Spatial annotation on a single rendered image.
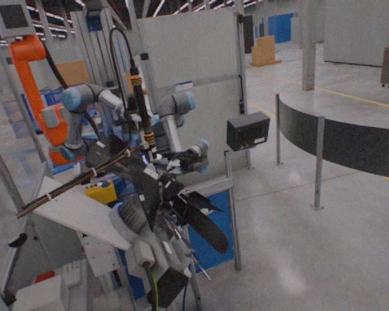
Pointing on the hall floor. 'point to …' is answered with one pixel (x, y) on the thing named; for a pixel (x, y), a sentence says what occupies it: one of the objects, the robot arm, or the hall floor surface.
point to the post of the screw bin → (194, 277)
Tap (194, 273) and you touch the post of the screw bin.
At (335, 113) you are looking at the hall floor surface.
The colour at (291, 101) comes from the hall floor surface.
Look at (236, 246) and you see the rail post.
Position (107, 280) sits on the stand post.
